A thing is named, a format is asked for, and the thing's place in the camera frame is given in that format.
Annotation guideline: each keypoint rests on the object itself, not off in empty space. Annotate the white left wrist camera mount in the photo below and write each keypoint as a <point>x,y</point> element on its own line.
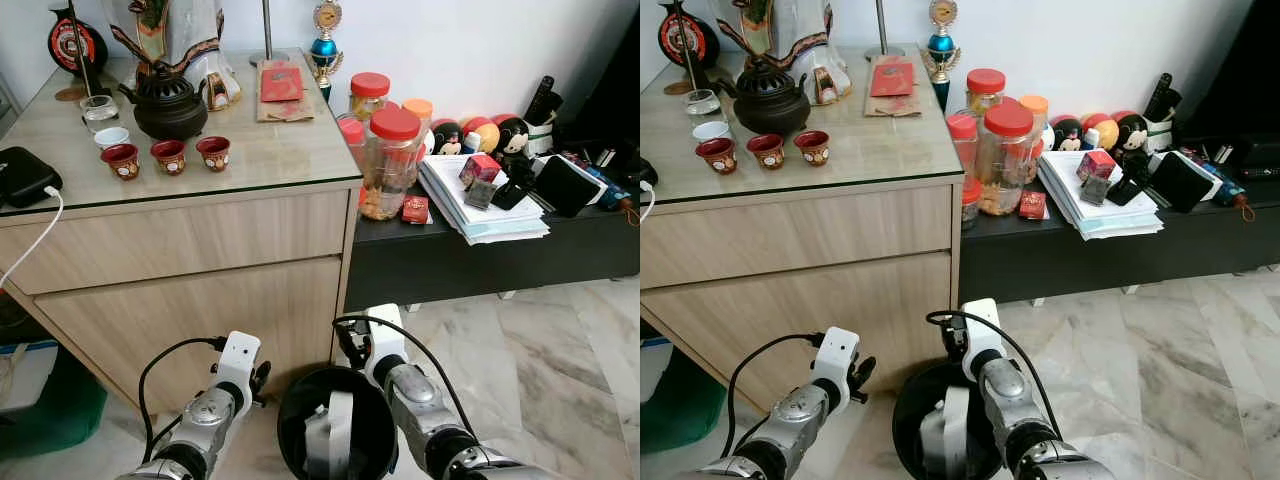
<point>238,355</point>
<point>838,352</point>

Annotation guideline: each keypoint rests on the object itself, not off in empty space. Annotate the black wallet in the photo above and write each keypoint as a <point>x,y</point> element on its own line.
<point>1180,182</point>
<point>565,187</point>

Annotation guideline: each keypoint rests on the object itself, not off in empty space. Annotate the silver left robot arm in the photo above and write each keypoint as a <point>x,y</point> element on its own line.
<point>205,415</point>
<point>795,410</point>

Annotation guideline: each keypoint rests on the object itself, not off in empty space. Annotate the gold blue trophy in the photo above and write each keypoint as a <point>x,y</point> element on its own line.
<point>940,45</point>
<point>325,50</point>

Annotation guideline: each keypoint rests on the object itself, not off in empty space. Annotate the light wooden drawer cabinet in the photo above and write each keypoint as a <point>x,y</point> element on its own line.
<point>180,240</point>
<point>800,235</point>

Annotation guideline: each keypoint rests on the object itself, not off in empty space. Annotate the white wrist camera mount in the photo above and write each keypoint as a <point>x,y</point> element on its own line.
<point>838,352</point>
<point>982,325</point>
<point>386,330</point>
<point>238,355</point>

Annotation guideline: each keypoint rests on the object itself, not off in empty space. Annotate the black teapot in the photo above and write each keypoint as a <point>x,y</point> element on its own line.
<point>168,105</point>
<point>770,100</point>

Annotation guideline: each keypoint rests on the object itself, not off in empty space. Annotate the black round rubbish bin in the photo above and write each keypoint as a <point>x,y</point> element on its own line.
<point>295,430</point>
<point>905,430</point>

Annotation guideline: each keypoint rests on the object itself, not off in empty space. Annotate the clear jar orange lid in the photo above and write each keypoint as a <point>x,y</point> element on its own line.
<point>419,110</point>
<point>1035,106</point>

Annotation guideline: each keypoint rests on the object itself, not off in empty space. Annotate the grey small box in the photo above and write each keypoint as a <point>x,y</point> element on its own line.
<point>1096,190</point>
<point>480,195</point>

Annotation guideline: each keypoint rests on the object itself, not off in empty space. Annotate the metal lamp stand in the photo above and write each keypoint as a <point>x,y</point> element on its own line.
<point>267,30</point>
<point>881,28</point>

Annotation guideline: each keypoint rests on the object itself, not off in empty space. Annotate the red cube box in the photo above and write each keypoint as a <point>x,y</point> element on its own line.
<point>1096,165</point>
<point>480,170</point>

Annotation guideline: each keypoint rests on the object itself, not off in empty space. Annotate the white paper stack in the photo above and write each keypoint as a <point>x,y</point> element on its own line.
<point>1100,218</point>
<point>490,222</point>

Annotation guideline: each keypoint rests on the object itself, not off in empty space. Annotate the black eared mouse figure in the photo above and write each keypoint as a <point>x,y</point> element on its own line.
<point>447,138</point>
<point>1130,133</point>
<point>513,138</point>
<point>1066,133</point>

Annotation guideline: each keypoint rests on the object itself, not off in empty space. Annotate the large clear jar red lid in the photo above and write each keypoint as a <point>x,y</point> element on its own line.
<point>1005,160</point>
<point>392,165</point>

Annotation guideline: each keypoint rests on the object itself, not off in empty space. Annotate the medium clear jar red lid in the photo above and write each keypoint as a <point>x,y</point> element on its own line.
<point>368,90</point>
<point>985,85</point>

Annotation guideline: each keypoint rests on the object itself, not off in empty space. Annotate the round black red ornament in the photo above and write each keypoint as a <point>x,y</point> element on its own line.
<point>72,45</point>
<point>685,40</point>

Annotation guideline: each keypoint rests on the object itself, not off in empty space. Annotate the black zip pouch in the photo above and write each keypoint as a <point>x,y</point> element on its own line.
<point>25,175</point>

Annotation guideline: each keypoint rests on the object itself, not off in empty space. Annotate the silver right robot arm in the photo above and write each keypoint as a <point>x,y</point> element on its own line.
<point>415,400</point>
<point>1005,390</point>

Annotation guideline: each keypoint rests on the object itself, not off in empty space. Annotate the white small cup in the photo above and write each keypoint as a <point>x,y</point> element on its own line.
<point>110,137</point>
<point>710,131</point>

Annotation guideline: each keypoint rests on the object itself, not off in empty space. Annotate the small flat red box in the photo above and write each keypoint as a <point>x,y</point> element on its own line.
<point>1032,205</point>
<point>415,210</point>

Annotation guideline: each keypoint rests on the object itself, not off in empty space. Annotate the clear drinking glass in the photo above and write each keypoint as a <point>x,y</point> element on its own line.
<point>702,104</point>
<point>99,115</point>

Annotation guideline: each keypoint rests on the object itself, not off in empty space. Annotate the black low cabinet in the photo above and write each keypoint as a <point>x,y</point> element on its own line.
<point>450,270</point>
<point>1100,265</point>

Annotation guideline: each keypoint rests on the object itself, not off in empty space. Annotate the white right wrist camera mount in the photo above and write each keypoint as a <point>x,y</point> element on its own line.
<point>982,325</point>
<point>386,330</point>

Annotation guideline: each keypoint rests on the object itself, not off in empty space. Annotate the white blue storage box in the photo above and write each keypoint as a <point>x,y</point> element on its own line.
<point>652,370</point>
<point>25,375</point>

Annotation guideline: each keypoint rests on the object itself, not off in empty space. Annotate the red booklet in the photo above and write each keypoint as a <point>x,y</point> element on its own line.
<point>890,80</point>
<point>281,85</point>

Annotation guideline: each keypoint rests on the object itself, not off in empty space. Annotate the red patterned tea cup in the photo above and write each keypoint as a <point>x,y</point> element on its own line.
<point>812,148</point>
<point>121,162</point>
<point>169,157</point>
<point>213,154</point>
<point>717,157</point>
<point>767,151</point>

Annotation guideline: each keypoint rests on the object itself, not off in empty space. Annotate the white porcelain robed figure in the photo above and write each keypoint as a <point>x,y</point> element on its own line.
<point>190,40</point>
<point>800,35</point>

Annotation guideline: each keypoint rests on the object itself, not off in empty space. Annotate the small clear jar red lid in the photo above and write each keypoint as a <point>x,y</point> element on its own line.
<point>960,140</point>
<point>351,135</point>

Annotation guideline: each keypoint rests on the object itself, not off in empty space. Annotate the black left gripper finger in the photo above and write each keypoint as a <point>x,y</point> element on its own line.
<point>865,367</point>
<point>263,371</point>

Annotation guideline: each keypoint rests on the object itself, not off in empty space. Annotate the black remote control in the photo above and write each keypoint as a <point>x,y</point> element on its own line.
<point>1160,97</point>
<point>540,100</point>

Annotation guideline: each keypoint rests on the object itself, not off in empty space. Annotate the green plastic bucket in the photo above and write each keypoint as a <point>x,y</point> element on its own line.
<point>60,420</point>
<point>685,415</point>

